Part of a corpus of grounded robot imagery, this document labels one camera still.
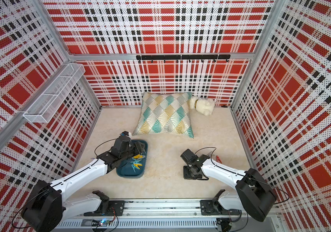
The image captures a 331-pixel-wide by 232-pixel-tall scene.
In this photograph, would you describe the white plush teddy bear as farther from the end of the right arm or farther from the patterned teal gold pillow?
the end of the right arm

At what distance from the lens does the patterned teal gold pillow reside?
3.12 ft

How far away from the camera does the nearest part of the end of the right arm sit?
62cm

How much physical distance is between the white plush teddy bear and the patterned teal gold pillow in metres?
0.12

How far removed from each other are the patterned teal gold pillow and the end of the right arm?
9.8 inches

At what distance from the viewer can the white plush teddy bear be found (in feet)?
3.65

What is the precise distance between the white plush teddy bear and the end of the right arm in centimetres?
50
